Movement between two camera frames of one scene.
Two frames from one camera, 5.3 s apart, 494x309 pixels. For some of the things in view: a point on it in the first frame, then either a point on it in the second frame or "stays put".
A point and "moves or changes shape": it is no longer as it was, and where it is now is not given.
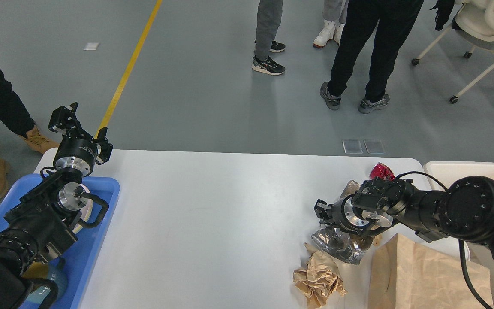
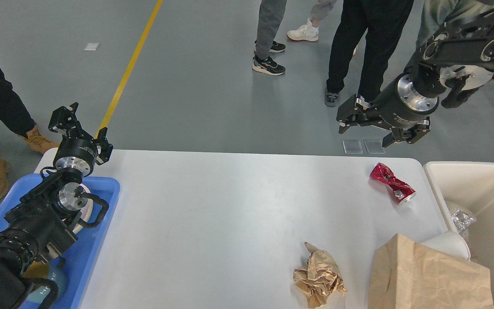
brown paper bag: [405, 275] stays put
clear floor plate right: [374, 146] stays put
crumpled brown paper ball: [320, 279] stays put
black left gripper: [74, 151] stays put
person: [334, 13] -> [309, 32]
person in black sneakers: [269, 20] stays put
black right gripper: [344, 216] -> [400, 104]
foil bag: [348, 246] moves or changes shape
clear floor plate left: [352, 147] stays put
